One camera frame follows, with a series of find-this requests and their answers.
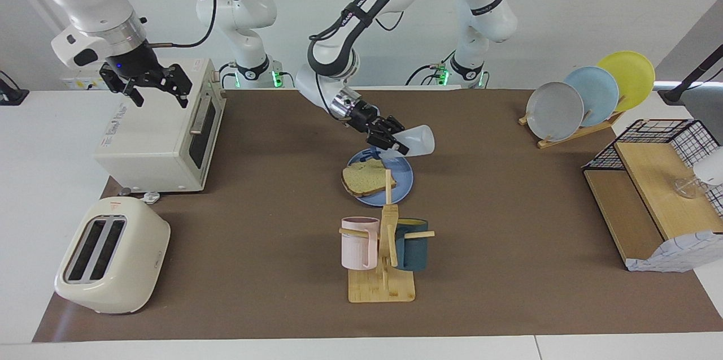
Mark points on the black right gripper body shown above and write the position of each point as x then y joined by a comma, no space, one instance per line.
135,66

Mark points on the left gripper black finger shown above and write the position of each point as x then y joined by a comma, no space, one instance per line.
387,143
391,124

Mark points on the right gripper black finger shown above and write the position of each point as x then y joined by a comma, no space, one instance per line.
121,87
178,82

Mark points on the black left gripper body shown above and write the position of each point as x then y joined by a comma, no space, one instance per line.
366,117

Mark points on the white bottle with blue cap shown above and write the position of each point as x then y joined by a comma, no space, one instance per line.
418,142

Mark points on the toasted bread slice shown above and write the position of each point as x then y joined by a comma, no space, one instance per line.
364,179

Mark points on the blue round plate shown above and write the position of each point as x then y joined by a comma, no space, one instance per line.
404,179

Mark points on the pale grey plate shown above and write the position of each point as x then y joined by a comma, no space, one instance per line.
556,111

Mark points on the wooden plate rack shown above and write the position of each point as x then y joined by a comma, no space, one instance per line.
570,135

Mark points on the light blue plate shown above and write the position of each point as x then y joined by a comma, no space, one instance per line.
599,91

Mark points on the yellow plate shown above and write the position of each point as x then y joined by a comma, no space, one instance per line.
635,77

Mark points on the white toaster oven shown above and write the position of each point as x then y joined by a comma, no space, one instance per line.
158,139

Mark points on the pink ribbed mug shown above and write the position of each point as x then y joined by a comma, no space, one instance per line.
356,247

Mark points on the black desk device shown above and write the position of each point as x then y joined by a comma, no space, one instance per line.
11,96

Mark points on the dark teal mug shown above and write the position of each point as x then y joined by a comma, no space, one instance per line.
415,252

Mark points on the white power plug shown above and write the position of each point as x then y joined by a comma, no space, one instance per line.
150,197

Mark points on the wooden mug rack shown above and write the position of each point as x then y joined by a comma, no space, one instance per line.
381,289

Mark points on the cream two-slot toaster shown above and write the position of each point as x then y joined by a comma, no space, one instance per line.
141,258

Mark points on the brown table mat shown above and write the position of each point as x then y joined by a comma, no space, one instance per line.
254,264

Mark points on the clear glass cup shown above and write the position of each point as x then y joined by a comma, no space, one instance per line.
686,187

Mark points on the white checkered cloth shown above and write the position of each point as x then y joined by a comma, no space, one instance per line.
678,252

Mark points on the white rounded object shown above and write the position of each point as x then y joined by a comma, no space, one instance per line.
713,167

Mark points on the white wall outlet box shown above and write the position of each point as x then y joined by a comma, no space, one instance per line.
79,82

